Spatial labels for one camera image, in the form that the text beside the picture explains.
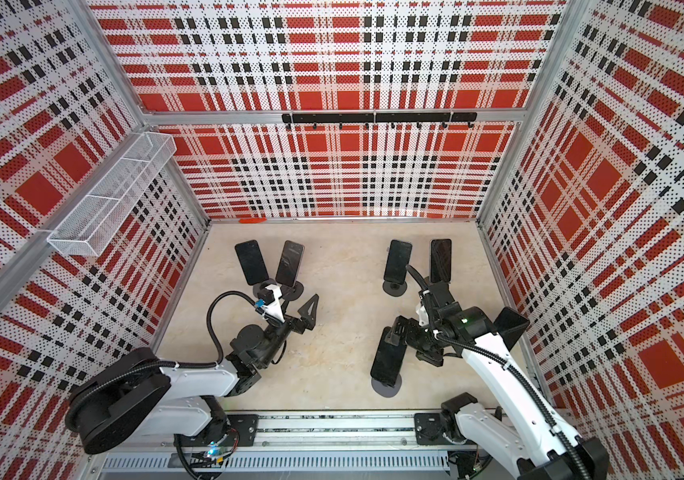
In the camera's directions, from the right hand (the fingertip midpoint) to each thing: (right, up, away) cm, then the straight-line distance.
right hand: (402, 349), depth 73 cm
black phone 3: (+2, +21, +21) cm, 30 cm away
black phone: (-45, +21, +21) cm, 54 cm away
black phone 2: (-33, +21, +21) cm, 44 cm away
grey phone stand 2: (-3, -14, +7) cm, 16 cm away
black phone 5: (-4, -3, +1) cm, 5 cm away
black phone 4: (+17, +21, +26) cm, 37 cm away
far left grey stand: (-44, +12, +28) cm, 54 cm away
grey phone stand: (+2, +11, +29) cm, 31 cm away
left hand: (-25, +12, +7) cm, 29 cm away
